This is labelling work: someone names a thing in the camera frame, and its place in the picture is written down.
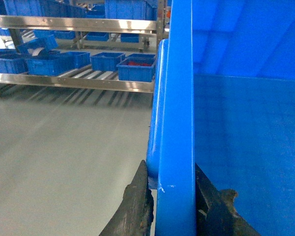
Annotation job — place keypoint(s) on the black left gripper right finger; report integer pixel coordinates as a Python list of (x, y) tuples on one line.
[(216, 214)]

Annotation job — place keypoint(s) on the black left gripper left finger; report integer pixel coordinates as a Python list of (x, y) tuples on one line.
[(134, 215)]

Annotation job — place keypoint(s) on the large blue plastic crate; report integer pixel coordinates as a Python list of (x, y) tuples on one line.
[(224, 101)]

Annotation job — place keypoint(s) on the stainless steel roller shelf rack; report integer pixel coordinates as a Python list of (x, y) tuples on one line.
[(69, 79)]

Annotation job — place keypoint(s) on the blue bin with red items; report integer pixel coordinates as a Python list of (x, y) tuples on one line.
[(136, 69)]

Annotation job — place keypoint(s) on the small blue bin centre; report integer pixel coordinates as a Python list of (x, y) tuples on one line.
[(106, 61)]

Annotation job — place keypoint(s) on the wide blue bin on rollers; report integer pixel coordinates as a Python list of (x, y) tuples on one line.
[(56, 64)]

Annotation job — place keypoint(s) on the tilted blue bin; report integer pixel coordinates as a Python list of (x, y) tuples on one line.
[(46, 44)]

